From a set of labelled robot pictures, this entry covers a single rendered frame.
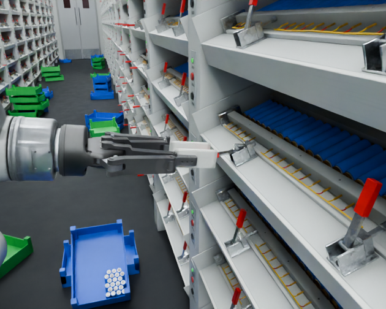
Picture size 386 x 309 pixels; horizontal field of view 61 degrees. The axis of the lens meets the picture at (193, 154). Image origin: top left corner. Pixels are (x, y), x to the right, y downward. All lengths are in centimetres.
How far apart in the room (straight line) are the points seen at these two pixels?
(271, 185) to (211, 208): 32
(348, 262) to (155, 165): 27
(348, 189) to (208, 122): 39
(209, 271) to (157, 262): 62
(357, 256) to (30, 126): 41
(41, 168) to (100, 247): 99
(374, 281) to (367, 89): 17
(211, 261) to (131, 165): 51
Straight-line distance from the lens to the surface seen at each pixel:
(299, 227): 42
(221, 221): 74
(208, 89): 71
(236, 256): 66
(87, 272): 141
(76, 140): 48
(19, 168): 49
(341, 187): 42
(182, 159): 50
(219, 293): 85
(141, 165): 47
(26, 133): 48
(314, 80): 35
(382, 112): 30
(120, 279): 131
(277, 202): 46
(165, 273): 144
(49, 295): 146
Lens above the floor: 96
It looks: 22 degrees down
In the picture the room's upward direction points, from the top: straight up
